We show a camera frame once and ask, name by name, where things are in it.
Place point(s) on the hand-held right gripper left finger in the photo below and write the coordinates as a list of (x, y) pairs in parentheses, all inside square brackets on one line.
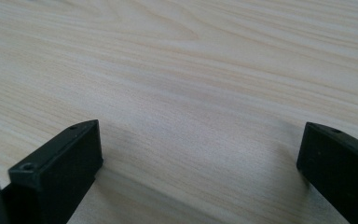
[(59, 168)]

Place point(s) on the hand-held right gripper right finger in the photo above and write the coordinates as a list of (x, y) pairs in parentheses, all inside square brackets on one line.
[(338, 168)]

